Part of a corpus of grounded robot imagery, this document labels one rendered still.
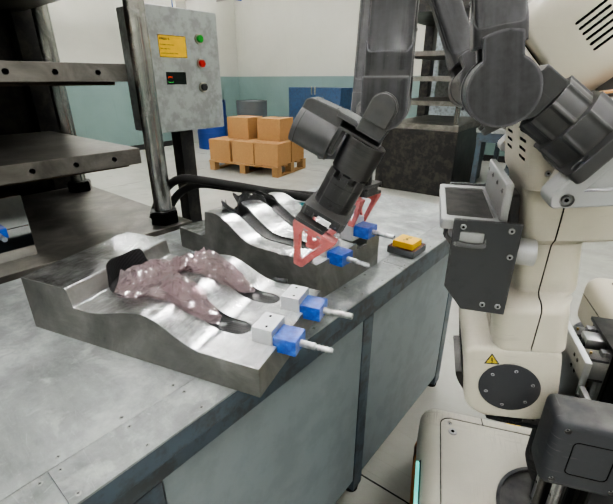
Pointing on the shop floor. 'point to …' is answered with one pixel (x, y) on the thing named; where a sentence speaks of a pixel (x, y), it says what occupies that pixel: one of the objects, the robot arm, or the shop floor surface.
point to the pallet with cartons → (257, 145)
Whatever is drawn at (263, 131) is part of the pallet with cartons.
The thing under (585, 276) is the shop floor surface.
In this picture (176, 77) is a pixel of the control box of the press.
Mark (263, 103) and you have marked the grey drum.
